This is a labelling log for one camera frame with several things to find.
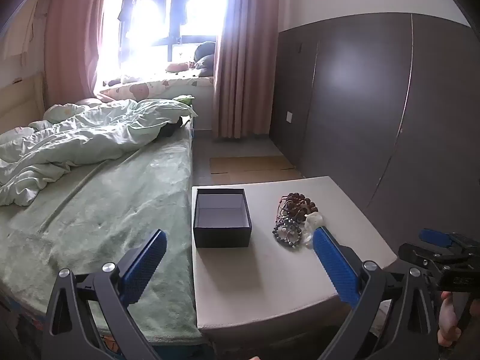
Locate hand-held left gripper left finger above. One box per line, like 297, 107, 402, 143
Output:
41, 229, 167, 360

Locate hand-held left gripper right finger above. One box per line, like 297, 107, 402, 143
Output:
312, 226, 439, 360

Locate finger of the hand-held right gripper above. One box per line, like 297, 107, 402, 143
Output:
398, 243, 451, 275
419, 228, 480, 260

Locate white crystal bracelet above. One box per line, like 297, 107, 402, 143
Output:
303, 212, 323, 248

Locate dark small bead bracelet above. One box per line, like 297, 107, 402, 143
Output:
272, 210, 303, 248

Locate black box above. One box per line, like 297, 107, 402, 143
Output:
192, 188, 253, 248

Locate person's right hand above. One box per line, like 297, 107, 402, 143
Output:
438, 291, 463, 348

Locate white side table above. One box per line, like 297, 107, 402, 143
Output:
191, 175, 398, 346

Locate green bed blanket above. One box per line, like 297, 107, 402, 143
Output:
0, 125, 203, 346

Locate flat cardboard sheet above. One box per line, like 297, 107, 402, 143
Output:
209, 155, 302, 185

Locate pale green duvet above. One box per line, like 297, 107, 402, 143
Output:
0, 98, 198, 207

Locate dark brown wardrobe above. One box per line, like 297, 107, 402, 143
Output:
270, 13, 480, 256

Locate white printed pillow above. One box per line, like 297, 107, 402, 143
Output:
43, 103, 91, 124

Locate printed window seat cushion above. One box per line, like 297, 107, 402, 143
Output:
94, 77, 215, 102

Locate beige headboard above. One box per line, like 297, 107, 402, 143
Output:
0, 71, 47, 136

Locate dark blue cushions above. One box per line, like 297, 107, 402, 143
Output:
193, 42, 217, 79

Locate pink curtain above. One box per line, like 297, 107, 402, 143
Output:
213, 0, 289, 141
44, 0, 113, 103

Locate dark hanging garment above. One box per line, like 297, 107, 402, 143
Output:
170, 0, 194, 44
118, 0, 158, 23

